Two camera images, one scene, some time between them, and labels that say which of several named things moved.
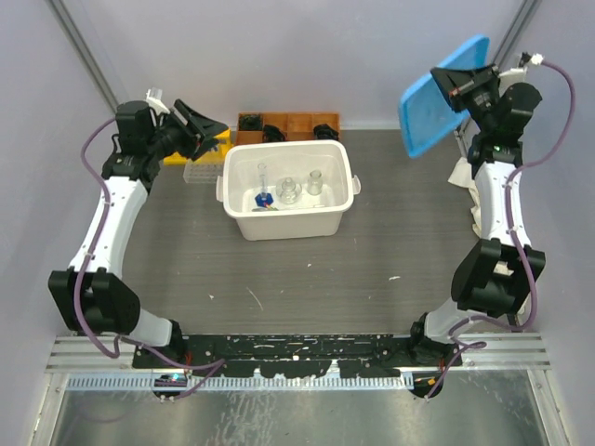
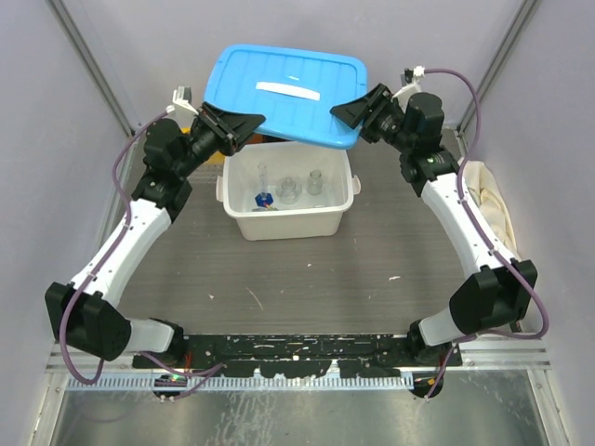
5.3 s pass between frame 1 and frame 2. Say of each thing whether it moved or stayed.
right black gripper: moved
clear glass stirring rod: stayed
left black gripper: moved
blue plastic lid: moved
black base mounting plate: stayed
